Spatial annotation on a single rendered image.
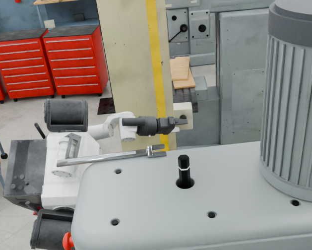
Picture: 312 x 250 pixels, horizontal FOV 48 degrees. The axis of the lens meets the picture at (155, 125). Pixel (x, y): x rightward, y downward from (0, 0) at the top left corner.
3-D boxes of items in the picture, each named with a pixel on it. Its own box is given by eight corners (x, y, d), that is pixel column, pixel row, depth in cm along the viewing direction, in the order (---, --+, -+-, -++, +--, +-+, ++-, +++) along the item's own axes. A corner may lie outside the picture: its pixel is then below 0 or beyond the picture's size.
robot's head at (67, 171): (55, 178, 113) (48, 169, 105) (62, 148, 117) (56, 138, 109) (75, 180, 113) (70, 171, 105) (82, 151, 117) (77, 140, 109)
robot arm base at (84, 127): (43, 135, 133) (44, 133, 122) (43, 101, 134) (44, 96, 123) (84, 135, 138) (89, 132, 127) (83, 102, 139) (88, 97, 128)
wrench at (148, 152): (55, 170, 77) (54, 167, 77) (58, 159, 80) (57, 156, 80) (166, 156, 78) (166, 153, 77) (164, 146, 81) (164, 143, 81)
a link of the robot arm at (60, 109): (48, 131, 135) (50, 119, 123) (48, 109, 137) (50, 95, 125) (80, 131, 139) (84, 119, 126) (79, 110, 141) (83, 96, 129)
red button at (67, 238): (64, 256, 75) (59, 243, 73) (67, 241, 79) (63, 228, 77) (79, 254, 75) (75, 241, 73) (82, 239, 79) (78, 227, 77)
